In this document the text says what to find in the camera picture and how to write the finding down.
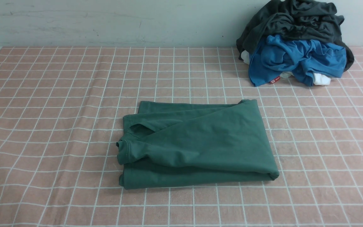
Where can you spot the green long-sleeved shirt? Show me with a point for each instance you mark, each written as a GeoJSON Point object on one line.
{"type": "Point", "coordinates": [180, 144]}

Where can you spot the blue crumpled garment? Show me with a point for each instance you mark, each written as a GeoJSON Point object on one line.
{"type": "Point", "coordinates": [303, 58]}

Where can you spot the pink checkered tablecloth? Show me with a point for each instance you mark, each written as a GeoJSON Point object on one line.
{"type": "Point", "coordinates": [61, 112]}

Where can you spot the dark grey crumpled garment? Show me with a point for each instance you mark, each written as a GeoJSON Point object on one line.
{"type": "Point", "coordinates": [295, 20]}

